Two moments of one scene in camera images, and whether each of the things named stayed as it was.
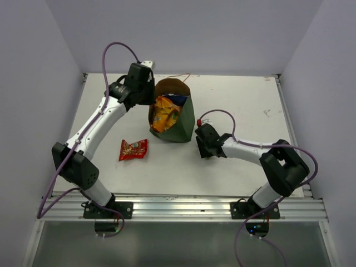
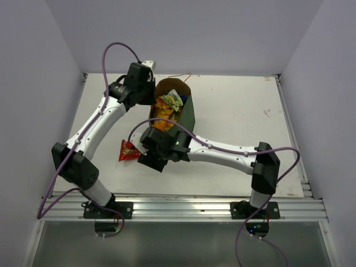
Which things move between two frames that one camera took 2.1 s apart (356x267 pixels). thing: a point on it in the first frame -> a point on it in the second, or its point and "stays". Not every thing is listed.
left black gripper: (151, 100) stays
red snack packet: (137, 149) stays
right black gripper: (204, 153) -> (148, 159)
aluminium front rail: (304, 207) stays
